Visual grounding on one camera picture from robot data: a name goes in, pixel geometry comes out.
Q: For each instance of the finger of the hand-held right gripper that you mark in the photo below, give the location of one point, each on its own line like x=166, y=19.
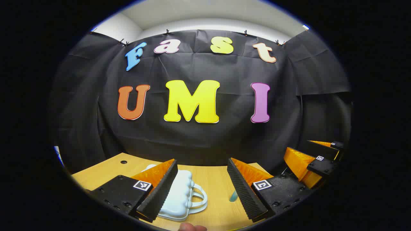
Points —
x=337, y=145
x=321, y=166

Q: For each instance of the white blue wall poster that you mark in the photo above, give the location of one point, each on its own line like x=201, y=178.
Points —
x=57, y=154

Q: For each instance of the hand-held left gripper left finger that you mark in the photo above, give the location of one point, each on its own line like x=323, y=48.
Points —
x=160, y=192

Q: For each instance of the black backdrop cloth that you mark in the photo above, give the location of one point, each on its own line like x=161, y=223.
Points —
x=205, y=141

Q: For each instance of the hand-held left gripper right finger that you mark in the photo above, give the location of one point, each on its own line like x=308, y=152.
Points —
x=244, y=192

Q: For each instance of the white suitcase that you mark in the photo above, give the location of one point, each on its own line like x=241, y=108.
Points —
x=179, y=192

